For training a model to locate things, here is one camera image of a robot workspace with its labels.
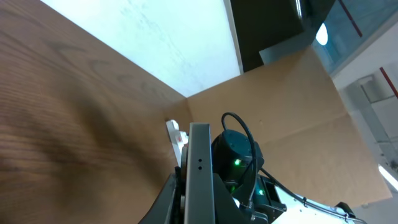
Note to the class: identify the Galaxy S25 Ultra smartphone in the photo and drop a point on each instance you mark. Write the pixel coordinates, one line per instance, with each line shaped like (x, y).
(199, 196)

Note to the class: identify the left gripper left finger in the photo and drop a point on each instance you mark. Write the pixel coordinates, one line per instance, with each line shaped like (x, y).
(168, 208)

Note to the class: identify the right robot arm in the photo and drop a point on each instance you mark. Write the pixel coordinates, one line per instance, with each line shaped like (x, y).
(258, 195)

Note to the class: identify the white power strip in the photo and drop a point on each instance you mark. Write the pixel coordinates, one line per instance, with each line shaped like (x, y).
(177, 137)

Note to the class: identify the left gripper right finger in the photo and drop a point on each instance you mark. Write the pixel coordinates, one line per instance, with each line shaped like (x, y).
(225, 208)

